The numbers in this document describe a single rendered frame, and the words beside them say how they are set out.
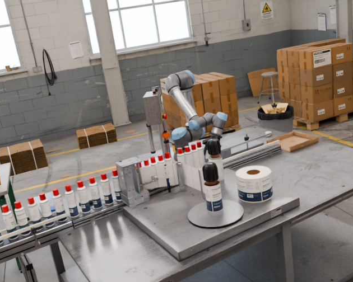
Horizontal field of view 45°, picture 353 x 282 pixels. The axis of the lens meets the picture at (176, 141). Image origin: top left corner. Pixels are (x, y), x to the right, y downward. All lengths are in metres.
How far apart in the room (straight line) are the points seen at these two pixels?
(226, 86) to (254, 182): 4.09
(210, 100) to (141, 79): 2.30
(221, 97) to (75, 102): 2.97
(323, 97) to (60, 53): 4.51
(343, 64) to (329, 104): 0.60
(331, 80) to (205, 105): 1.83
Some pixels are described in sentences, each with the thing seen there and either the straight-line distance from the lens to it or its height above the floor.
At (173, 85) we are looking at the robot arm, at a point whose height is 1.45.
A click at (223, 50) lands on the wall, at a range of 8.79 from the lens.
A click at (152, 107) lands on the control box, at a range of 2.71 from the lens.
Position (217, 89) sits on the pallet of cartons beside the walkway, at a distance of 6.33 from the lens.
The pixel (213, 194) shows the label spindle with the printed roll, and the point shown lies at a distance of 2.27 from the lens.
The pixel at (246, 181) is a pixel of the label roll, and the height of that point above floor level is 1.01.
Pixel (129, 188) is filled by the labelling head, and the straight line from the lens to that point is 2.56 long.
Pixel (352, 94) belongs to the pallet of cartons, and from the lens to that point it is 6.82.
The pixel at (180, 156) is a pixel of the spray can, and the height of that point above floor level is 1.03.
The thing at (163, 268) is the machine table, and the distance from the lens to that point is 2.08.
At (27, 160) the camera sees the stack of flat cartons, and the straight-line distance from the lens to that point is 6.63.
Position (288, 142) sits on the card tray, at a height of 0.83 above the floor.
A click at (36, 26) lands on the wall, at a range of 7.96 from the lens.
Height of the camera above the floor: 1.98
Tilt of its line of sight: 17 degrees down
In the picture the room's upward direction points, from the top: 9 degrees counter-clockwise
